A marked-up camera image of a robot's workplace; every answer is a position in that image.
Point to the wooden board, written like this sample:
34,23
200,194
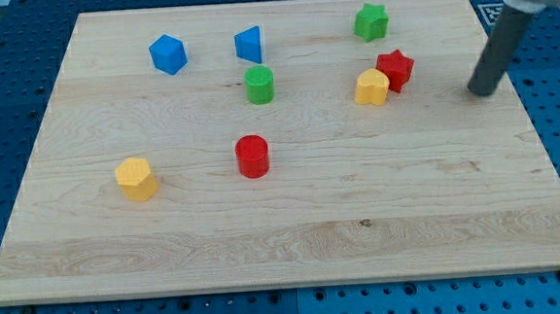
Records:
434,183

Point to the blue triangle block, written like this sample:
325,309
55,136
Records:
248,45

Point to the green star block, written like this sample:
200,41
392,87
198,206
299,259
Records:
371,22

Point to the yellow hexagon block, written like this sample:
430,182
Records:
136,179

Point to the fiducial marker tag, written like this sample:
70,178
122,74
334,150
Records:
489,12

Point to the green cylinder block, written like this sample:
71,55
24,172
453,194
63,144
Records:
260,88

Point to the red cylinder block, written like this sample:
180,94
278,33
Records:
252,154

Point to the blue cube block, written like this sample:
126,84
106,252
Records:
168,54

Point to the yellow heart block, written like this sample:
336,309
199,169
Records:
372,87

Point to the red star block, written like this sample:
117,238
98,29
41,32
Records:
397,67

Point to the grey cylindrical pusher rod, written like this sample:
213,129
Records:
508,31

